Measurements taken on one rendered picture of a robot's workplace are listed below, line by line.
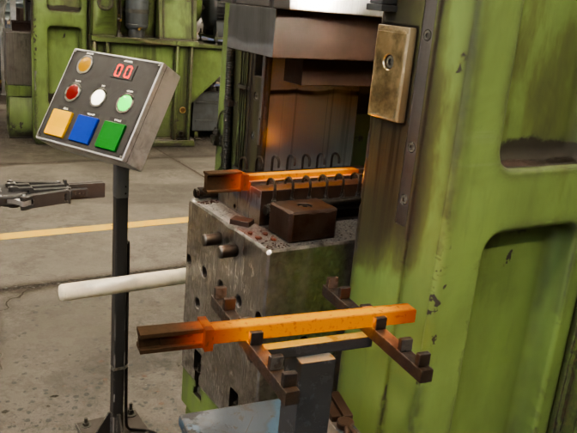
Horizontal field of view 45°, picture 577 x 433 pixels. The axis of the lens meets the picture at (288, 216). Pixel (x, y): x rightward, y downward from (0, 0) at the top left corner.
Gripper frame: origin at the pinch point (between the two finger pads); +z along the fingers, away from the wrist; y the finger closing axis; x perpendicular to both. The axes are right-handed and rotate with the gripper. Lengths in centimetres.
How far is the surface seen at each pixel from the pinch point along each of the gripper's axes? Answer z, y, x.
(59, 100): 12, -67, 6
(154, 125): 30, -42, 4
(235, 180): 32.5, 0.4, 0.0
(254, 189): 35.1, 4.4, -1.0
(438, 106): 50, 41, 23
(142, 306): 69, -147, -100
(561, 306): 88, 47, -18
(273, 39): 35.1, 7.3, 30.8
